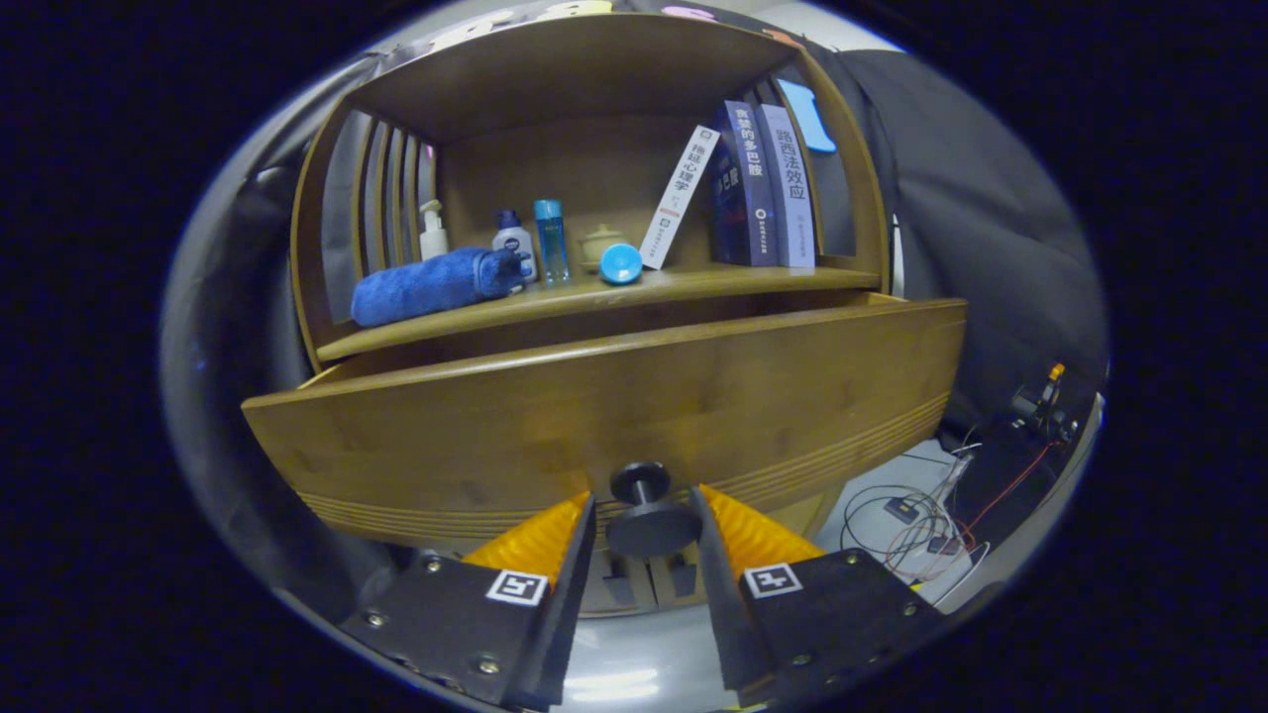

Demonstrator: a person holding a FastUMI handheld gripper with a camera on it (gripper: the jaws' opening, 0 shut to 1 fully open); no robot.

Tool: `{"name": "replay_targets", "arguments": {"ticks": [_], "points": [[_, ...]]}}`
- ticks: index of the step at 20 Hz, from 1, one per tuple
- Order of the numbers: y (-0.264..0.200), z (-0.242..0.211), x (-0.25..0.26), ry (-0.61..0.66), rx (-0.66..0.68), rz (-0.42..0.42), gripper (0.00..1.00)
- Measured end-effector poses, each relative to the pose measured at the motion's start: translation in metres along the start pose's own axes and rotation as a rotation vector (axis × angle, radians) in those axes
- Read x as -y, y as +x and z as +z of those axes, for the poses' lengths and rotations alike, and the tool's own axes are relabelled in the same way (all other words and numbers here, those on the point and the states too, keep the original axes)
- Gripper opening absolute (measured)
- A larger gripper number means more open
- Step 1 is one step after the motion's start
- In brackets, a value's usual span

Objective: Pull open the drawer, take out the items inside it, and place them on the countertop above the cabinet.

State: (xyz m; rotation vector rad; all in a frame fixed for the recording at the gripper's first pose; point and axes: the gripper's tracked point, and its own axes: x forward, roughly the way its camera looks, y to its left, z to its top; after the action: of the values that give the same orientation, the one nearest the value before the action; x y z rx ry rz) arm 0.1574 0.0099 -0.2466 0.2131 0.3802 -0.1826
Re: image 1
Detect black and orange clamp device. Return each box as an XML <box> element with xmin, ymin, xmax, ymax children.
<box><xmin>1010</xmin><ymin>361</ymin><xmax>1081</xmax><ymax>442</ymax></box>

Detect wooden countertop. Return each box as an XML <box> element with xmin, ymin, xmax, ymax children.
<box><xmin>315</xmin><ymin>259</ymin><xmax>883</xmax><ymax>363</ymax></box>

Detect blue and white cosmetic tube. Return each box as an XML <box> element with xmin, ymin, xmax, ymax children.
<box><xmin>599</xmin><ymin>243</ymin><xmax>644</xmax><ymax>286</ymax></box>

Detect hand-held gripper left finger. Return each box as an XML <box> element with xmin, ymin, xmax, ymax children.
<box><xmin>337</xmin><ymin>492</ymin><xmax>598</xmax><ymax>712</ymax></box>

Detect dark blue book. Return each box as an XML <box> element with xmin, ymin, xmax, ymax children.
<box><xmin>708</xmin><ymin>99</ymin><xmax>779</xmax><ymax>266</ymax></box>

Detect wooden cabinet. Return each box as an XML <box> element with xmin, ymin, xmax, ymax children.
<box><xmin>289</xmin><ymin>12</ymin><xmax>891</xmax><ymax>617</ymax></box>

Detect black backdrop cloth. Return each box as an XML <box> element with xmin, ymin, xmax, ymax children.
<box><xmin>163</xmin><ymin>0</ymin><xmax>1109</xmax><ymax>585</ymax></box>

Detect wooden drawer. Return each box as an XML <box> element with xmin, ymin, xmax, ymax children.
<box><xmin>242</xmin><ymin>292</ymin><xmax>968</xmax><ymax>551</ymax></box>

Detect white book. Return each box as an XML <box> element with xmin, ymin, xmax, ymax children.
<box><xmin>639</xmin><ymin>124</ymin><xmax>721</xmax><ymax>270</ymax></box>

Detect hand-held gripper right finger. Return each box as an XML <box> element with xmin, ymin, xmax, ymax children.
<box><xmin>688</xmin><ymin>484</ymin><xmax>947</xmax><ymax>709</ymax></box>

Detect wooden cabinet door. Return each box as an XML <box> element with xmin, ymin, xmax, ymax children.
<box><xmin>580</xmin><ymin>555</ymin><xmax>650</xmax><ymax>617</ymax></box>
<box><xmin>649</xmin><ymin>557</ymin><xmax>719</xmax><ymax>610</ymax></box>

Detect clear blue bottle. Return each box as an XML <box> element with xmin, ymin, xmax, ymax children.
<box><xmin>533</xmin><ymin>199</ymin><xmax>571</xmax><ymax>284</ymax></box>

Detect blue folded towel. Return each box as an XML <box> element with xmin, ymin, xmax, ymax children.
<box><xmin>351</xmin><ymin>247</ymin><xmax>531</xmax><ymax>329</ymax></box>

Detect beige lidded teacup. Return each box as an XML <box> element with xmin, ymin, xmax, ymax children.
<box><xmin>579</xmin><ymin>224</ymin><xmax>627</xmax><ymax>273</ymax></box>

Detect black round drawer knob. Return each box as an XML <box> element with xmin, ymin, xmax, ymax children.
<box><xmin>606</xmin><ymin>461</ymin><xmax>704</xmax><ymax>559</ymax></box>

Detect white pump bottle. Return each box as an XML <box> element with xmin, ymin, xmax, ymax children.
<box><xmin>417</xmin><ymin>199</ymin><xmax>450</xmax><ymax>262</ymax></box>

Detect white bottle with blue cap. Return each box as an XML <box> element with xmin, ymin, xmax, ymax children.
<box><xmin>491</xmin><ymin>209</ymin><xmax>538</xmax><ymax>288</ymax></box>

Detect pale lilac book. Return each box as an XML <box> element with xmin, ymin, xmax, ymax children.
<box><xmin>761</xmin><ymin>103</ymin><xmax>817</xmax><ymax>270</ymax></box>

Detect tangle of thin cables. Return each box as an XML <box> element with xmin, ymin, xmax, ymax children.
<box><xmin>842</xmin><ymin>436</ymin><xmax>1056</xmax><ymax>585</ymax></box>

